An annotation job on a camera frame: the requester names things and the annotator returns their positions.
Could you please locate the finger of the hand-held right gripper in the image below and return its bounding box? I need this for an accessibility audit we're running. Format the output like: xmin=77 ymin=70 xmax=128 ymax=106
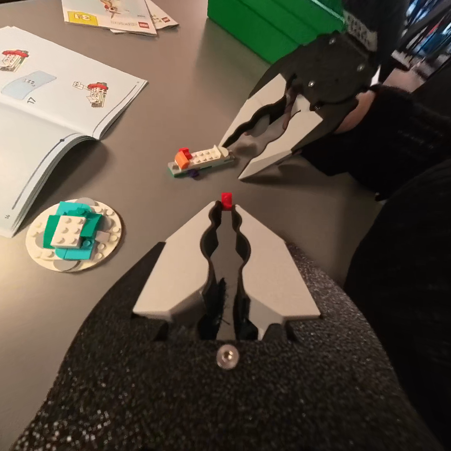
xmin=218 ymin=71 xmax=295 ymax=148
xmin=238 ymin=95 xmax=324 ymax=182

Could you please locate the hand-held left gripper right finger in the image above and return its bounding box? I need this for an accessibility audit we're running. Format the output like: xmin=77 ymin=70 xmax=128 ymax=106
xmin=232 ymin=204 xmax=322 ymax=341

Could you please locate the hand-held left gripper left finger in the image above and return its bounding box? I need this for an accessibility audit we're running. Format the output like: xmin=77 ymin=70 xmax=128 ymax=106
xmin=133 ymin=201 xmax=223 ymax=323

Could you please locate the white lego strip assembly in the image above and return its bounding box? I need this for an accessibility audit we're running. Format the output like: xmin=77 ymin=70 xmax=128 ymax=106
xmin=167 ymin=144 xmax=236 ymax=181

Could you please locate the person's right forearm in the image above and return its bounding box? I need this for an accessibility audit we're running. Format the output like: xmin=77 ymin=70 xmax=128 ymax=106
xmin=299 ymin=83 xmax=451 ymax=201

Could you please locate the round white lego base assembly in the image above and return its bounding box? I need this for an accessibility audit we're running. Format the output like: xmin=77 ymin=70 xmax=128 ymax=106
xmin=25 ymin=198 xmax=124 ymax=273

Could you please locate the open lego instruction booklet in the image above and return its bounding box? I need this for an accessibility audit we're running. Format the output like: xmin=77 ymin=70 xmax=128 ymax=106
xmin=0 ymin=25 xmax=148 ymax=238

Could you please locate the person's right hand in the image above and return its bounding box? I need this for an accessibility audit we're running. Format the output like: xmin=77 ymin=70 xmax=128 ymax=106
xmin=333 ymin=88 xmax=382 ymax=135

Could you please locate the green plastic bin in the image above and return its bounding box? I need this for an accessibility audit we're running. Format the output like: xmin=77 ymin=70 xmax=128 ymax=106
xmin=207 ymin=0 xmax=347 ymax=65

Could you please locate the closed white instruction booklet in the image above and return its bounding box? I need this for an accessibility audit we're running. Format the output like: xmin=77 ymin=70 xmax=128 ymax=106
xmin=146 ymin=0 xmax=179 ymax=30

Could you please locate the closed booklet with yellow corner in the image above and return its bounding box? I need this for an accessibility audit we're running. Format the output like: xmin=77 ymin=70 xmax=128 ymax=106
xmin=62 ymin=0 xmax=157 ymax=37

